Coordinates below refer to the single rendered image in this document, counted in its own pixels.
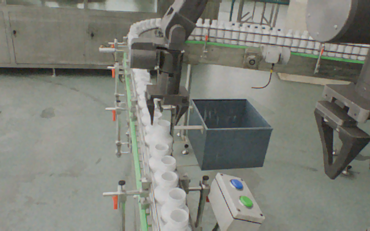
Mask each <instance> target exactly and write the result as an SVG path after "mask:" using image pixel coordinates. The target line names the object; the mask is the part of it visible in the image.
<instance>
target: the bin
mask: <svg viewBox="0 0 370 231"><path fill-rule="evenodd" d="M190 101H191V103H190V106H189V109H190V114H189V121H188V126H174V130H188V132H187V136H188V140H189V142H174V143H190V145H191V148H192V149H193V153H194V155H195V156H196V159H197V161H198V164H192V165H178V166H177V167H185V166H199V167H200V169H201V171H209V170H222V169H244V168H256V167H263V164H264V160H265V156H266V152H267V147H268V143H269V142H270V137H271V134H272V130H273V127H272V126H271V124H270V123H269V122H268V121H266V120H265V118H264V117H263V115H262V114H261V113H260V112H259V111H258V110H257V109H256V108H255V107H254V106H253V105H252V103H251V102H250V101H249V100H248V99H247V98H191V99H190Z"/></svg>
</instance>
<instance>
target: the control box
mask: <svg viewBox="0 0 370 231"><path fill-rule="evenodd" d="M233 179H236V180H238V181H240V182H241V183H242V185H243V187H242V188H241V189H240V188H237V187H235V186H234V185H233V184H232V183H231V181H233ZM242 196H247V197H249V198H250V199H251V200H252V202H253V204H252V206H247V205H245V204H243V203H242V202H241V200H240V198H241V197H242ZM208 197H209V201H210V203H211V206H212V209H213V212H214V214H215V217H216V220H217V223H216V225H215V227H214V228H213V229H212V230H211V231H219V229H220V230H221V231H257V229H258V228H259V227H260V224H261V223H262V222H263V221H264V220H265V216H264V215H263V213H262V212H261V211H260V208H259V207H258V205H257V203H256V201H255V199H254V197H253V196H252V194H251V192H250V190H249V188H248V187H247V185H246V183H245V182H244V181H243V179H241V178H238V177H234V176H230V175H226V174H222V173H217V175H216V177H215V179H214V180H213V182H212V184H211V185H210V192H209V196H208Z"/></svg>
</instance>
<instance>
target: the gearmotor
mask: <svg viewBox="0 0 370 231"><path fill-rule="evenodd" d="M290 54H291V52H290V49H289V48H281V47H278V46H265V45H264V46H261V49H257V48H245V55H244V60H243V62H242V65H243V68H244V69H250V70H258V69H259V64H260V61H261V62H266V63H272V70H271V74H270V80H269V82H268V84H270V81H271V77H272V72H273V66H274V65H275V64H283V65H287V64H288V63H289V61H290ZM268 84H267V85H268ZM267 85H266V86H267ZM266 86H264V87H266ZM264 87H251V88H256V89H260V88H264Z"/></svg>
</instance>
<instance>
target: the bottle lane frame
mask: <svg viewBox="0 0 370 231"><path fill-rule="evenodd" d="M126 60H127V58H126V56H124V67H125V66H126V65H127V63H126V62H125V61H126ZM124 73H125V74H127V73H128V71H126V70H124ZM125 74H124V78H123V82H124V88H125V90H126V89H127V95H126V96H125V97H127V102H126V108H130V106H131V101H130V99H131V93H130V83H129V78H127V76H126V75H125ZM131 114H132V112H130V111H127V122H128V125H129V141H130V135H131V144H129V147H130V145H131V153H130V162H131V177H132V185H133V190H135V189H139V187H140V186H141V182H140V181H139V179H140V178H141V168H140V162H141V161H139V153H138V149H140V148H138V143H137V136H136V133H135V132H136V131H135V123H134V122H131V118H130V115H131ZM133 198H134V200H135V215H136V229H137V231H138V229H139V227H140V226H141V231H149V227H151V225H148V223H147V215H150V214H147V213H146V210H141V204H140V203H139V199H140V197H139V195H134V196H133Z"/></svg>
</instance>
